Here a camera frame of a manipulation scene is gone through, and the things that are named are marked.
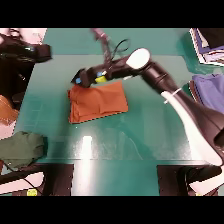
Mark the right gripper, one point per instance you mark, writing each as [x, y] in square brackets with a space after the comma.
[91, 76]

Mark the orange T-shirt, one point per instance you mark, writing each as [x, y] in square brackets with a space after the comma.
[98, 101]

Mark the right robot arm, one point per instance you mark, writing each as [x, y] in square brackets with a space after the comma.
[200, 116]

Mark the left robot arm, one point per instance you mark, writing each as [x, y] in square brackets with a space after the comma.
[20, 55]

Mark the brown garment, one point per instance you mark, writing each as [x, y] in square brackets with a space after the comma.
[6, 111]

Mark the dark green garment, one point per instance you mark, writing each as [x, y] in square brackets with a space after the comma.
[21, 148]

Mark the purple garment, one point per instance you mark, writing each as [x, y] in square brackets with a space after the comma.
[210, 91]

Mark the black garment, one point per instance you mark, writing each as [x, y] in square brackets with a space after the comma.
[213, 35]

